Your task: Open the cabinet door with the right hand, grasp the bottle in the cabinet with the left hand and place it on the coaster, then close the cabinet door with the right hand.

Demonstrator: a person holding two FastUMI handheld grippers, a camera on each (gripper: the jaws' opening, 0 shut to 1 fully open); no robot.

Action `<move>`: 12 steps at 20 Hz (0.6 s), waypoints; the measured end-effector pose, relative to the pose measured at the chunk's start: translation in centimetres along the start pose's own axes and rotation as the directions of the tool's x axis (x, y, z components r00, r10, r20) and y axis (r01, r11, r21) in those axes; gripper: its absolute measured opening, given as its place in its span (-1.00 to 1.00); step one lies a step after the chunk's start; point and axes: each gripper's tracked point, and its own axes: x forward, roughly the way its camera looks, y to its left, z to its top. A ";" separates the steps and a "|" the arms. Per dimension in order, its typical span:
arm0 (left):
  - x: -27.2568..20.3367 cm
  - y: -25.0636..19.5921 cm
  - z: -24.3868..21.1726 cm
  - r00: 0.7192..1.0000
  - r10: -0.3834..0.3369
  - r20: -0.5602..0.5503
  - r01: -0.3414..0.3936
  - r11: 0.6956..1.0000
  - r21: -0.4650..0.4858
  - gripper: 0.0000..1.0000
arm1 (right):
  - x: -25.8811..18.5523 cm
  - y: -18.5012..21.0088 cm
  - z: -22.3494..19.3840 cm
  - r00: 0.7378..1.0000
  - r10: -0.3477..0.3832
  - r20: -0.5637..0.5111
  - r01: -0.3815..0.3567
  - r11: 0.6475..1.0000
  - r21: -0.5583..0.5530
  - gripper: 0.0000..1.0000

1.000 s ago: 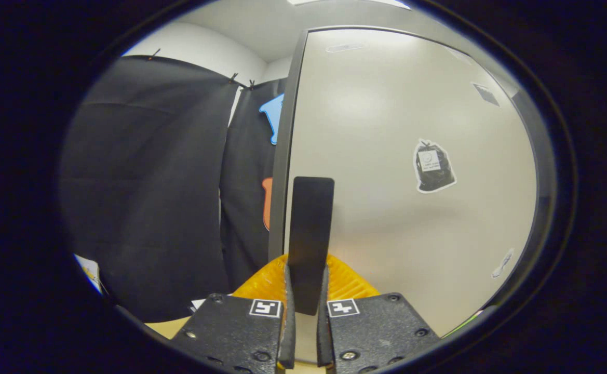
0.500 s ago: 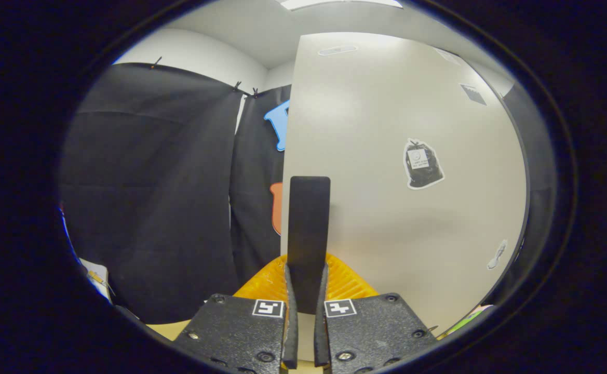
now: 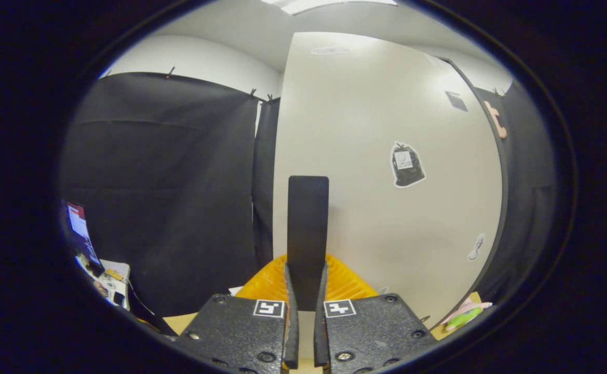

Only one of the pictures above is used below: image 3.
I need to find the light grey cabinet door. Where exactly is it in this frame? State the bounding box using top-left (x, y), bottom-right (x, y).
top-left (272, 32), bottom-right (506, 330)

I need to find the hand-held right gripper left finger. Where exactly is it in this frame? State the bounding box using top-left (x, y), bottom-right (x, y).
top-left (171, 253), bottom-right (300, 374)

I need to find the large ceiling light panel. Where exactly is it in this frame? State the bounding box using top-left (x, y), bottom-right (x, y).
top-left (262, 0), bottom-right (397, 15)

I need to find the pink and green plush toy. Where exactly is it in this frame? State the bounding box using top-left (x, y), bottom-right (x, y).
top-left (441, 299), bottom-right (493, 332)

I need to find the black backdrop cloth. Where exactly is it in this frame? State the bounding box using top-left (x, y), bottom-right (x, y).
top-left (59, 72), bottom-right (558, 317)

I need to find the computer monitor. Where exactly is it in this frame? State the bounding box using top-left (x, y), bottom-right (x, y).
top-left (66, 202), bottom-right (104, 276)

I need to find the black cabinet door handle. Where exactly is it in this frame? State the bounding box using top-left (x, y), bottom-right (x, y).
top-left (287, 176), bottom-right (330, 312)

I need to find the white cluttered side table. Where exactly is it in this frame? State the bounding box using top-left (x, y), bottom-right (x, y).
top-left (93, 258), bottom-right (132, 312)

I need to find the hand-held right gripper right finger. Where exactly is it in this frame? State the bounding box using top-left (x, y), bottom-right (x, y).
top-left (314, 253), bottom-right (439, 374)

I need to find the dark grey cabinet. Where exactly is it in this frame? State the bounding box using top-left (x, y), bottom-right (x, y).
top-left (438, 55), bottom-right (509, 312)

